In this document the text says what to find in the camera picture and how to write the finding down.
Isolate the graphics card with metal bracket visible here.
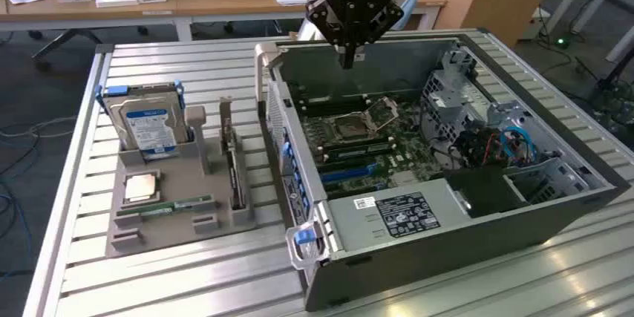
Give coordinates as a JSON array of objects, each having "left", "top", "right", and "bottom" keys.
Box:
[{"left": 218, "top": 96, "right": 248, "bottom": 211}]

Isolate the metal socket cover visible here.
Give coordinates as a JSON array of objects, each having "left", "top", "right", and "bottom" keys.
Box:
[{"left": 366, "top": 96, "right": 403, "bottom": 127}]

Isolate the metal disk bay cage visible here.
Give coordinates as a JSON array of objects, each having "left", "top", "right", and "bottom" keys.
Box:
[{"left": 421, "top": 48, "right": 502, "bottom": 147}]

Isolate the CPU socket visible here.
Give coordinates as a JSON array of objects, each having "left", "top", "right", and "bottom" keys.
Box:
[{"left": 330, "top": 111, "right": 382, "bottom": 140}]

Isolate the green motherboard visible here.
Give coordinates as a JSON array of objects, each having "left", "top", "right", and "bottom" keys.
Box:
[{"left": 286, "top": 82, "right": 447, "bottom": 199}]

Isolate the blue expansion slot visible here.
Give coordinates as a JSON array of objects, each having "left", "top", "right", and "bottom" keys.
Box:
[{"left": 319, "top": 166, "right": 380, "bottom": 185}]

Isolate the hard disk with blue caddy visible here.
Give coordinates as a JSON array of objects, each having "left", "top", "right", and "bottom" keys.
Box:
[{"left": 94, "top": 79, "right": 187, "bottom": 162}]

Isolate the black stand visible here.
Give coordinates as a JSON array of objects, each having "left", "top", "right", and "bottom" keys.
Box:
[{"left": 574, "top": 23, "right": 634, "bottom": 117}]

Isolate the black plastic air shroud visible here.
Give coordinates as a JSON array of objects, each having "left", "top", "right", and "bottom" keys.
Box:
[{"left": 443, "top": 166, "right": 531, "bottom": 220}]

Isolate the black chair base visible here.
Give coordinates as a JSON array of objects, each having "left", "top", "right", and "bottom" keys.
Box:
[{"left": 28, "top": 26, "right": 150, "bottom": 71}]

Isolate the grey power supply unit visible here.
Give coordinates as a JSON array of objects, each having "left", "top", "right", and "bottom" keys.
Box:
[{"left": 320, "top": 178, "right": 471, "bottom": 257}]

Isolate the silver CPU chip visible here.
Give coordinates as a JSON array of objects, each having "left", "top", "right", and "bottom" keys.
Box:
[{"left": 123, "top": 174, "right": 159, "bottom": 200}]

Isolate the blue case latch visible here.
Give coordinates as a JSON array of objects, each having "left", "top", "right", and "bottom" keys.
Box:
[{"left": 292, "top": 229, "right": 316, "bottom": 247}]

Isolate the green RAM stick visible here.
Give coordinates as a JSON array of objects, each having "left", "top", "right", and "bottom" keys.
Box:
[{"left": 118, "top": 193, "right": 214, "bottom": 218}]

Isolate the open grey PC case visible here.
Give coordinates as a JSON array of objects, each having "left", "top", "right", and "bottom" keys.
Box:
[{"left": 252, "top": 33, "right": 633, "bottom": 313}]

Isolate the grey printed parts rack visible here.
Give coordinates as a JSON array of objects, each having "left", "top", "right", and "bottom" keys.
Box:
[{"left": 104, "top": 96, "right": 259, "bottom": 258}]

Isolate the black wire bundle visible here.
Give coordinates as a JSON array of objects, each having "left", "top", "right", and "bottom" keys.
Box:
[{"left": 430, "top": 129, "right": 497, "bottom": 169}]

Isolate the red wire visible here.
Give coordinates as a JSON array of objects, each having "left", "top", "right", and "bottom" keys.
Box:
[{"left": 483, "top": 131, "right": 498, "bottom": 166}]

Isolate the blue wire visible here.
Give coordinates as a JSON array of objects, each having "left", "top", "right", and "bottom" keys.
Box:
[{"left": 498, "top": 127, "right": 539, "bottom": 168}]

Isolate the metal drive bracket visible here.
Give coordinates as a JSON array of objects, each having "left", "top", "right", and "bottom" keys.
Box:
[{"left": 502, "top": 157, "right": 595, "bottom": 205}]

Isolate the white floor cable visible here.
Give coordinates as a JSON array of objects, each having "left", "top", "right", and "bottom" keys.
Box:
[{"left": 0, "top": 115, "right": 76, "bottom": 140}]

